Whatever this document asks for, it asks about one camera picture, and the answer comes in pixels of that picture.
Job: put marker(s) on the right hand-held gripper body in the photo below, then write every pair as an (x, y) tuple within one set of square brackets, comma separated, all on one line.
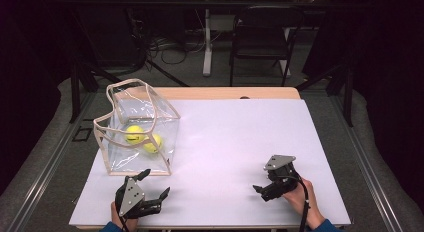
[(283, 180)]

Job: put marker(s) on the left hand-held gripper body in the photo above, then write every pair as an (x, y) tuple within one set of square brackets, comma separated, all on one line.
[(131, 193)]

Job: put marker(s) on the clear plastic bag beige trim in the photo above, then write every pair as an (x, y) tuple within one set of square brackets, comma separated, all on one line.
[(166, 158)]

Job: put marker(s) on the yellow tennis ball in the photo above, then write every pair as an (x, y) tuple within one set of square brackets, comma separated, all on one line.
[(154, 144), (134, 134)]

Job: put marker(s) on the person's right hand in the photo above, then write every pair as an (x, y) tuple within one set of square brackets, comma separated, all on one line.
[(300, 200)]

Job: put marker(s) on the person's left hand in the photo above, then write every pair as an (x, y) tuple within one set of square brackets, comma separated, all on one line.
[(116, 218)]

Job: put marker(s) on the wooden table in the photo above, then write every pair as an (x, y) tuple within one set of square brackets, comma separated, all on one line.
[(233, 92)]

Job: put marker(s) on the black metal stand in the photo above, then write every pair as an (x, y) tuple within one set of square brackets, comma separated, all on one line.
[(348, 98), (75, 92)]

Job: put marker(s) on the black folding chair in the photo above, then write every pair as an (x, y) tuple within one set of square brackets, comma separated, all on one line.
[(258, 53)]

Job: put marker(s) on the white desk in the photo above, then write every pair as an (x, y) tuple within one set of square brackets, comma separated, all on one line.
[(207, 58)]

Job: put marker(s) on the dark curtain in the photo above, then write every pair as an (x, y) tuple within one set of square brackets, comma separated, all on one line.
[(393, 92), (26, 92)]

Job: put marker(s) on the black crossbar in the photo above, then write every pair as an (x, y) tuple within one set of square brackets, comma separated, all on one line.
[(133, 3)]

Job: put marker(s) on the metal floor rail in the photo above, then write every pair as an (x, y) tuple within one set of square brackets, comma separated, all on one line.
[(380, 192), (36, 192)]

